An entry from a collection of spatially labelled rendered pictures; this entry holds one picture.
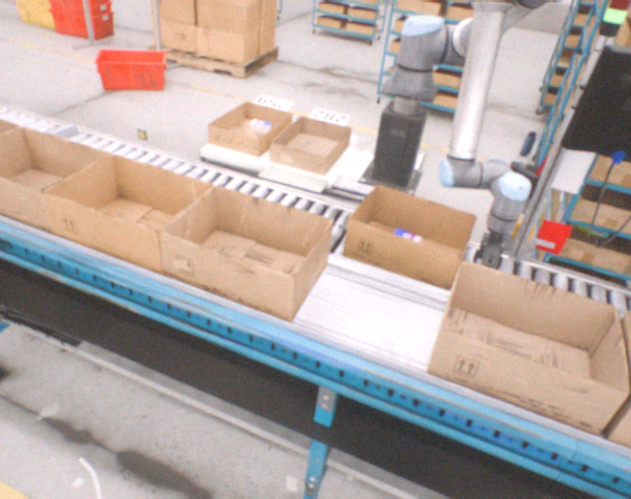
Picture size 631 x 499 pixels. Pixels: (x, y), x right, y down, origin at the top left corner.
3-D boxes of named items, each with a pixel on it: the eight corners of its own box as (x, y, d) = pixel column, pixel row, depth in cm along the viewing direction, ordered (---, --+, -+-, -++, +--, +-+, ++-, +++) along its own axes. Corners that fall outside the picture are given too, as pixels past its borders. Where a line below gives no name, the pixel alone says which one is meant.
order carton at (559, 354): (589, 352, 133) (618, 306, 123) (595, 442, 111) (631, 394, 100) (445, 304, 143) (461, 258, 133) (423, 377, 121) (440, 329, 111)
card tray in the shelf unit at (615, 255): (556, 214, 262) (564, 197, 256) (618, 231, 253) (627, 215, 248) (552, 252, 232) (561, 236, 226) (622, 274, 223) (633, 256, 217)
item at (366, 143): (424, 156, 261) (426, 151, 259) (402, 208, 216) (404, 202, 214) (252, 116, 283) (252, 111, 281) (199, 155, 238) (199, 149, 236)
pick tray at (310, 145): (350, 146, 256) (353, 127, 250) (324, 176, 227) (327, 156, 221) (299, 133, 263) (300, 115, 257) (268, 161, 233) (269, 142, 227)
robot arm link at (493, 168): (475, 154, 161) (488, 172, 152) (510, 156, 162) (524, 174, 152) (468, 179, 167) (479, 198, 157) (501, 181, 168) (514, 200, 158)
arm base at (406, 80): (391, 77, 216) (396, 53, 210) (435, 85, 213) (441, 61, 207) (383, 90, 201) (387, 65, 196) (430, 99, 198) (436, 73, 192)
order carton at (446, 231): (466, 252, 188) (478, 215, 178) (447, 297, 166) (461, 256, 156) (369, 220, 200) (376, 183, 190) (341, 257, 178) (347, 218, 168)
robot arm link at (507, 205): (525, 171, 152) (538, 188, 144) (512, 206, 159) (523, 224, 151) (495, 169, 151) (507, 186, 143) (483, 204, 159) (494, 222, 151)
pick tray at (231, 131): (292, 131, 265) (293, 113, 259) (259, 157, 235) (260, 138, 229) (245, 118, 272) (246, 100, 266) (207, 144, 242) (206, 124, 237)
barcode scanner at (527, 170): (500, 180, 185) (513, 156, 179) (531, 193, 183) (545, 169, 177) (498, 188, 180) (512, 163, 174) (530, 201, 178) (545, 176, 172)
